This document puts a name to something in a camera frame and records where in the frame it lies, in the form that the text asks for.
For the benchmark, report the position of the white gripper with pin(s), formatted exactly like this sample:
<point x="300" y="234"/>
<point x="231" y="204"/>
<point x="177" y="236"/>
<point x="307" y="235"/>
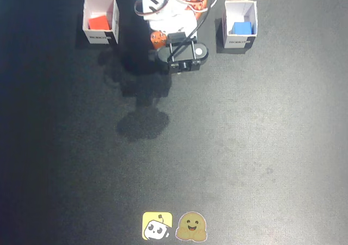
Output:
<point x="158" y="40"/>

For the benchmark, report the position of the red cube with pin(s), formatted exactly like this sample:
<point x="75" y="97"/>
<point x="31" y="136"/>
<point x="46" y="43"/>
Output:
<point x="98" y="23"/>

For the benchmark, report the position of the blue cube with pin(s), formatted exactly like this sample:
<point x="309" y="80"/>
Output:
<point x="242" y="28"/>

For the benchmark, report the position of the white cardboard box black label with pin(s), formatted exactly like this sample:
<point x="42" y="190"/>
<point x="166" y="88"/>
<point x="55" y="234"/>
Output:
<point x="239" y="11"/>
<point x="114" y="19"/>

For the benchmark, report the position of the yellow robot sticker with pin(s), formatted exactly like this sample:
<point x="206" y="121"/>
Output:
<point x="156" y="226"/>

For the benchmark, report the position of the smiling hugging face sticker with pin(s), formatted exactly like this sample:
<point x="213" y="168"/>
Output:
<point x="191" y="226"/>

